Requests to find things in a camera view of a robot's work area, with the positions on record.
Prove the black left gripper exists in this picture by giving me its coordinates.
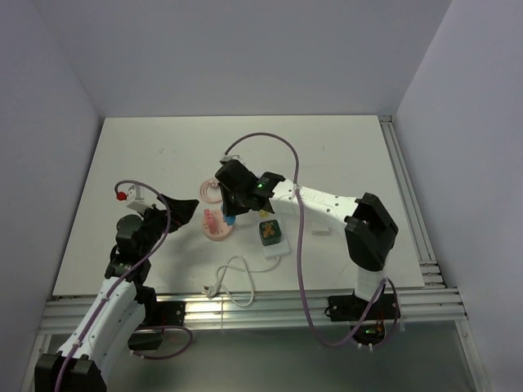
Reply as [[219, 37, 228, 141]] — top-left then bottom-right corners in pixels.
[[137, 194, 198, 256]]

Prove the pink plug adapter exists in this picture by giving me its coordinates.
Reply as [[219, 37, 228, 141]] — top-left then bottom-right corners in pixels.
[[203, 209, 222, 234]]

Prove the blue triangular plug adapter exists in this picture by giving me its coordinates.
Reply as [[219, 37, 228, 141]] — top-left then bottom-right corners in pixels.
[[223, 216, 236, 226]]

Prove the dark green cube plug adapter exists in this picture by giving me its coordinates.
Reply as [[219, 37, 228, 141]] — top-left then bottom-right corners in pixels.
[[258, 220, 282, 247]]

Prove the white plug adapter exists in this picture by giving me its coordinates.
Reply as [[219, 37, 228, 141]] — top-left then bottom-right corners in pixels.
[[311, 226, 331, 236]]

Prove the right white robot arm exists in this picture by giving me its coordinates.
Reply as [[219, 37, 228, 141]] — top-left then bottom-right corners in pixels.
[[215, 158, 399, 319]]

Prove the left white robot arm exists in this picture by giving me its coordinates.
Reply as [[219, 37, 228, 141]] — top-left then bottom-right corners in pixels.
[[34, 194, 199, 391]]

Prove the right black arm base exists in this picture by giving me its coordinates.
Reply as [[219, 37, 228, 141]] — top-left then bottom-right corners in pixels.
[[324, 293, 401, 348]]

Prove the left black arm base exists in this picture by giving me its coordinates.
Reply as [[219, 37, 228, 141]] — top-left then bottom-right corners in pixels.
[[127, 301, 186, 352]]

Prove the pink round socket hub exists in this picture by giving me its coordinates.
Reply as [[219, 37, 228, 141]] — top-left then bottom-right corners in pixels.
[[202, 215, 234, 242]]

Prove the pink coiled hub cable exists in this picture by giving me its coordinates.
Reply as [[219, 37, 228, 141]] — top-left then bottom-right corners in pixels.
[[199, 178, 224, 204]]

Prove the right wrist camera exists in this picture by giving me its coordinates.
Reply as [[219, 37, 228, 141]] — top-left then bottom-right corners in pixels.
[[220, 154, 244, 163]]

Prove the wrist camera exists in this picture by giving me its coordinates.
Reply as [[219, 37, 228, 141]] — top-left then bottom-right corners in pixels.
[[115, 185, 151, 214], [220, 154, 244, 163]]

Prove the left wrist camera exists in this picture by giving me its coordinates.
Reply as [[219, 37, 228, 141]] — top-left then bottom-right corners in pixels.
[[115, 185, 151, 214]]

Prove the white power strip cable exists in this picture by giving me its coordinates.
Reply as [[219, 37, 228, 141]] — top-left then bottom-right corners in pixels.
[[202, 256, 283, 308]]

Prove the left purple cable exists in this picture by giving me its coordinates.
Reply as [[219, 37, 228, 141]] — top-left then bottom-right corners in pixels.
[[52, 179, 194, 392]]

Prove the purple cable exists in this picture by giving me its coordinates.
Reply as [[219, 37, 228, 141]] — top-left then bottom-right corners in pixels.
[[52, 179, 194, 392], [224, 132, 400, 349]]

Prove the aluminium front rail frame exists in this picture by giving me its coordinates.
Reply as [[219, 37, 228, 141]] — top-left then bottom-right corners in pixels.
[[38, 288, 467, 335]]

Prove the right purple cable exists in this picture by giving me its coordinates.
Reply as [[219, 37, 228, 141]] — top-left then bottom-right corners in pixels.
[[224, 132, 400, 349]]

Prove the aluminium right rail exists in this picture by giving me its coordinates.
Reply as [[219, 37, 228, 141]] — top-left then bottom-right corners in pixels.
[[378, 116, 446, 288]]

